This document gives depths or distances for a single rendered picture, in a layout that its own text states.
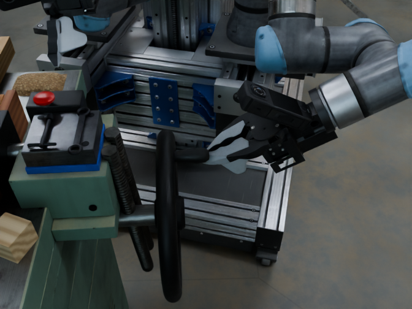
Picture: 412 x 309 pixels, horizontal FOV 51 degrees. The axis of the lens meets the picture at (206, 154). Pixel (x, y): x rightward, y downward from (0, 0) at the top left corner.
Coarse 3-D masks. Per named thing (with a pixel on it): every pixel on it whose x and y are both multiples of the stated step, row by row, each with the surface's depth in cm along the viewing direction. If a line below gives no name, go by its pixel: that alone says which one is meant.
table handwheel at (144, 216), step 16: (160, 144) 65; (160, 160) 63; (160, 176) 61; (176, 176) 84; (160, 192) 60; (176, 192) 85; (144, 208) 72; (160, 208) 60; (176, 208) 71; (128, 224) 72; (144, 224) 72; (160, 224) 59; (176, 224) 60; (160, 240) 60; (176, 240) 60; (160, 256) 60; (176, 256) 60; (176, 272) 61; (176, 288) 63
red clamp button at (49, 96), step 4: (40, 92) 63; (44, 92) 63; (48, 92) 63; (36, 96) 62; (40, 96) 62; (44, 96) 62; (48, 96) 62; (52, 96) 62; (36, 100) 61; (40, 100) 61; (44, 100) 61; (48, 100) 62; (52, 100) 62; (36, 104) 62; (40, 104) 61; (44, 104) 61
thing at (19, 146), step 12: (0, 120) 63; (0, 132) 61; (12, 132) 66; (0, 144) 61; (12, 144) 64; (0, 156) 61; (12, 156) 63; (0, 168) 61; (12, 168) 65; (0, 180) 62
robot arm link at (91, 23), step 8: (104, 0) 88; (112, 0) 89; (120, 0) 90; (88, 8) 87; (104, 8) 89; (112, 8) 90; (120, 8) 92; (80, 16) 88; (88, 16) 88; (96, 16) 88; (104, 16) 90; (80, 24) 89; (88, 24) 89; (96, 24) 90; (104, 24) 91
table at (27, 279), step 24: (24, 72) 89; (72, 72) 89; (24, 96) 83; (0, 216) 62; (24, 216) 62; (48, 216) 63; (96, 216) 66; (48, 240) 63; (0, 264) 56; (24, 264) 56; (48, 264) 62; (0, 288) 54; (24, 288) 54
